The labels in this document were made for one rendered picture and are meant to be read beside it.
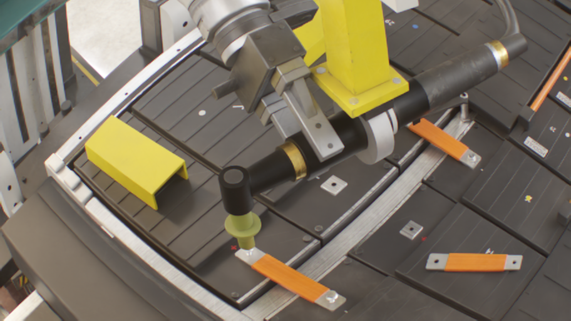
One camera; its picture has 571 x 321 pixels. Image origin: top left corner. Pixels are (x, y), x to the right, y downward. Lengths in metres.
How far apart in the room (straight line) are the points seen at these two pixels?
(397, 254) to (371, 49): 0.26
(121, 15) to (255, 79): 2.25
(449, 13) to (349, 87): 0.47
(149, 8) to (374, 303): 0.72
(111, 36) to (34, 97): 0.96
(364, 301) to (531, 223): 0.26
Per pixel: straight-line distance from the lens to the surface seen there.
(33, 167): 1.66
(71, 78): 2.68
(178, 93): 1.49
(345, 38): 1.14
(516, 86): 1.48
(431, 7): 1.63
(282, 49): 1.20
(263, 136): 1.41
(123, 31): 3.37
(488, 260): 1.24
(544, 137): 1.42
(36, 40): 2.32
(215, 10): 1.25
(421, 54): 1.52
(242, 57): 1.24
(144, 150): 1.38
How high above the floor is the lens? 1.98
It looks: 44 degrees down
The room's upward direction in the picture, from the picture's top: 7 degrees counter-clockwise
